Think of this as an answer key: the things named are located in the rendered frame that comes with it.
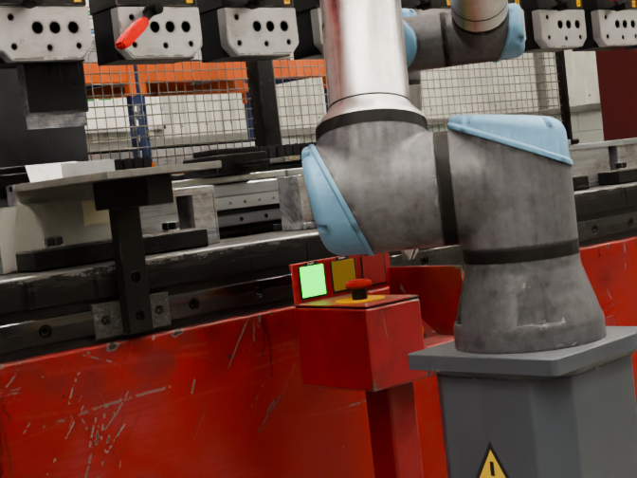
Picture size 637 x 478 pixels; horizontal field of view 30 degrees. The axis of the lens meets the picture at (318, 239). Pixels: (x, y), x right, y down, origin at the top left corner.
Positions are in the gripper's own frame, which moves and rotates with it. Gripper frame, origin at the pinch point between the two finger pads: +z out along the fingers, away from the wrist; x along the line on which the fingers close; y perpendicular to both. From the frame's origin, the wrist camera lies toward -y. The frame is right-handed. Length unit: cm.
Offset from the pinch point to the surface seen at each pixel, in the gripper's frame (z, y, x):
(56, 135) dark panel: -19, 88, 10
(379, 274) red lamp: 4.5, 9.8, -2.1
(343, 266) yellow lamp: 2.2, 10.0, 5.1
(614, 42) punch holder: -32, 33, -98
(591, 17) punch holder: -37, 36, -94
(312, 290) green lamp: 5.0, 9.8, 11.7
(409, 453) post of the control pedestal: 29.2, -2.2, 5.1
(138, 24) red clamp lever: -36, 30, 26
